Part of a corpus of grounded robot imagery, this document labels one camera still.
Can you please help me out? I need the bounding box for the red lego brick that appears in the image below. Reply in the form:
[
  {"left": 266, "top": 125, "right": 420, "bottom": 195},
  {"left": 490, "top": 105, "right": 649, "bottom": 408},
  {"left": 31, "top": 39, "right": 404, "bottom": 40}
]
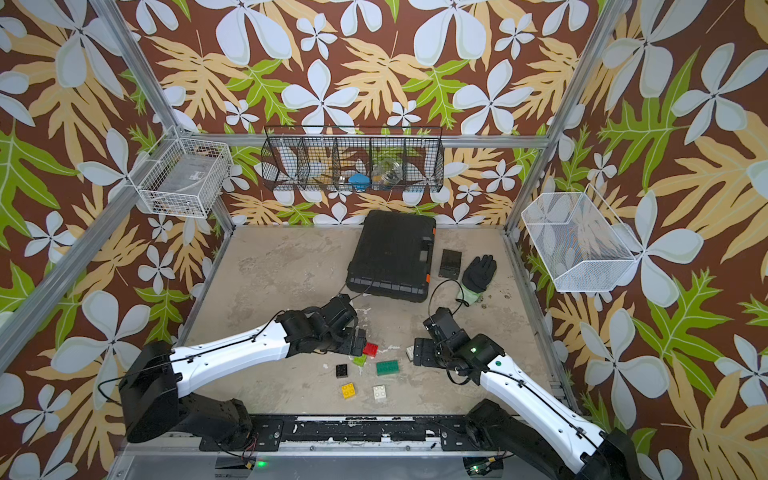
[{"left": 363, "top": 342, "right": 379, "bottom": 357}]

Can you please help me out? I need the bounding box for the dark green lego brick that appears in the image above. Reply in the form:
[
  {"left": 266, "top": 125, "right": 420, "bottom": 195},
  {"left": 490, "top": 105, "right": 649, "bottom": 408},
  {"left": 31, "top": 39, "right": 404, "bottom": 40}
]
[{"left": 376, "top": 360, "right": 400, "bottom": 376}]

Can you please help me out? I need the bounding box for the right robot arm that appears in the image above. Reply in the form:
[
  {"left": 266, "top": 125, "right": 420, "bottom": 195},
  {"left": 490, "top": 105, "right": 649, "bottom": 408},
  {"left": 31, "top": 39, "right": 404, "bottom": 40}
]
[{"left": 413, "top": 307, "right": 643, "bottom": 479}]

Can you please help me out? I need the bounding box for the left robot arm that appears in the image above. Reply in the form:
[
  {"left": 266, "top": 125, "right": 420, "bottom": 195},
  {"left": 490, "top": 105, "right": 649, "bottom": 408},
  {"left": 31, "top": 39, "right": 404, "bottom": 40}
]
[{"left": 118, "top": 294, "right": 367, "bottom": 450}]

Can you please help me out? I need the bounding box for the yellow lego brick lower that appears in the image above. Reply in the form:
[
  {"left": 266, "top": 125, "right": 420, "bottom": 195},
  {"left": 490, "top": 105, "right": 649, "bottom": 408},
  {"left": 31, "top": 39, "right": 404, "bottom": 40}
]
[{"left": 341, "top": 383, "right": 357, "bottom": 399}]

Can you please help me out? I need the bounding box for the black work glove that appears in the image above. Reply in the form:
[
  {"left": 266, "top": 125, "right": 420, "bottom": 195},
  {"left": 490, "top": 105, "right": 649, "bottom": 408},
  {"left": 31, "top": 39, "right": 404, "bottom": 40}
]
[{"left": 457, "top": 254, "right": 497, "bottom": 306}]

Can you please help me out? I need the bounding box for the black plastic tool case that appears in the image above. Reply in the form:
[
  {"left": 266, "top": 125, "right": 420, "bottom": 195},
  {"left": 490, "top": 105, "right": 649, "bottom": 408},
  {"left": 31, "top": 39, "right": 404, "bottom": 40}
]
[{"left": 345, "top": 211, "right": 436, "bottom": 303}]

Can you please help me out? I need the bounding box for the small black box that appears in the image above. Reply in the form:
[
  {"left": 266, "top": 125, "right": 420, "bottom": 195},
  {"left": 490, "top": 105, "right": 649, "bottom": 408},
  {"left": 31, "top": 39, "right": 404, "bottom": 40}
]
[{"left": 438, "top": 249, "right": 462, "bottom": 280}]

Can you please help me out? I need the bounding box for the blue object in basket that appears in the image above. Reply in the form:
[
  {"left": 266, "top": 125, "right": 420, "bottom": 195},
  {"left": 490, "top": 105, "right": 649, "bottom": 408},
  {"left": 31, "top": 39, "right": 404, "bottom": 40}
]
[{"left": 348, "top": 173, "right": 371, "bottom": 192}]

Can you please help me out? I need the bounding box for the white mesh basket right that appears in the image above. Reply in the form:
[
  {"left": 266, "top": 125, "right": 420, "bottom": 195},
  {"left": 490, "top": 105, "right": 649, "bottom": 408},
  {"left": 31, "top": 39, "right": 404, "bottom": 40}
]
[{"left": 522, "top": 185, "right": 641, "bottom": 293}]

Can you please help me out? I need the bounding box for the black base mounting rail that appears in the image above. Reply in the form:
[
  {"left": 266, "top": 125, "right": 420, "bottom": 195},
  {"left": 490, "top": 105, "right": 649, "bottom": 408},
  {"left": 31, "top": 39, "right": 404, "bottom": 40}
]
[{"left": 200, "top": 414, "right": 499, "bottom": 454}]

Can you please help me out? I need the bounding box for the black wire basket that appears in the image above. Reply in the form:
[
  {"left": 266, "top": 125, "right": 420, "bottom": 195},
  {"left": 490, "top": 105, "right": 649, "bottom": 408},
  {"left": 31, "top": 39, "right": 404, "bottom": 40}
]
[{"left": 259, "top": 126, "right": 445, "bottom": 193}]

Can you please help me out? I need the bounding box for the white wire basket left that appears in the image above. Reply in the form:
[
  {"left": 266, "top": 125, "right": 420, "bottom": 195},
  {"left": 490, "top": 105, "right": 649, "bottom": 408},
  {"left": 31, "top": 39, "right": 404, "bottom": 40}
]
[{"left": 134, "top": 136, "right": 233, "bottom": 219}]

